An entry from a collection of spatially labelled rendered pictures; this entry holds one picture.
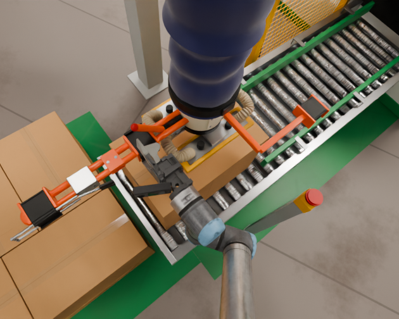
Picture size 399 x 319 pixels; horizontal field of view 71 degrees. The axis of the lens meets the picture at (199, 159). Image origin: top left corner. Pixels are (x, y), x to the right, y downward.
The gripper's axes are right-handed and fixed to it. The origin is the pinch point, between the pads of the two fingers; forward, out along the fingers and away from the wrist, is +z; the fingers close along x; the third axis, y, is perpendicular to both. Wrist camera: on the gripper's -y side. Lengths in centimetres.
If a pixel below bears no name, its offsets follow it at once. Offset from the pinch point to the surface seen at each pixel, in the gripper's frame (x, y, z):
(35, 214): 2.4, -33.8, -0.4
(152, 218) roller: -68, -6, -8
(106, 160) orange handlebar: 1.5, -9.9, 2.2
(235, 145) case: -28, 40, -12
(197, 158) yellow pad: -10.4, 16.9, -11.4
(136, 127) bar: 12.4, 1.8, 0.5
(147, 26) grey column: -57, 64, 94
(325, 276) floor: -123, 68, -107
